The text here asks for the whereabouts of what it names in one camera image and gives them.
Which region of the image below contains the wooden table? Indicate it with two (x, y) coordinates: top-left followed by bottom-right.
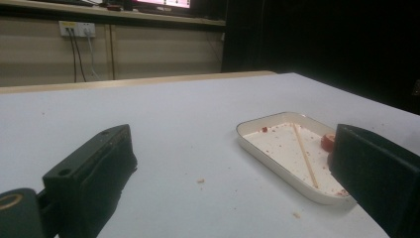
(0, 69), (277, 96)

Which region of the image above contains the red hawthorn fruit piece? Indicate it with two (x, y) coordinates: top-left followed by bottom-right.
(320, 133), (337, 153)

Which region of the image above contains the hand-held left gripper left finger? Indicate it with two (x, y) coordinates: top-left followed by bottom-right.
(42, 123), (139, 238)

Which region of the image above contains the black wall cable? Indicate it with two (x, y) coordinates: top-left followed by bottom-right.
(67, 29), (78, 83)
(70, 31), (88, 83)

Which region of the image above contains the white wall socket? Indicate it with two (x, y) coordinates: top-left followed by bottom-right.
(58, 20), (97, 38)

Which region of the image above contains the lit monitor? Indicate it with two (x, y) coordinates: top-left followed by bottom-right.
(132, 0), (192, 10)

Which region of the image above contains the white rectangular tray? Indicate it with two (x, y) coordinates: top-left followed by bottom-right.
(235, 111), (358, 206)

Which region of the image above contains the black curtain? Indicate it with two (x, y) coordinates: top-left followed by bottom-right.
(221, 0), (420, 115)

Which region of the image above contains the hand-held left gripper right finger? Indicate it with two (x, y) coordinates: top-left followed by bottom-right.
(327, 123), (420, 238)

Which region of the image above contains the vertical wall trim strip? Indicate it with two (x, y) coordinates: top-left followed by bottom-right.
(109, 24), (117, 81)

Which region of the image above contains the white wall cable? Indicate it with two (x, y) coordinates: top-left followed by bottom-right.
(85, 31), (101, 80)

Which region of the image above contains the thin wooden skewer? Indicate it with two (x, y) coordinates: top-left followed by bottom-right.
(291, 122), (320, 189)

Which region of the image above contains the long wall shelf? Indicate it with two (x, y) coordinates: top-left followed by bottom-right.
(0, 0), (227, 28)

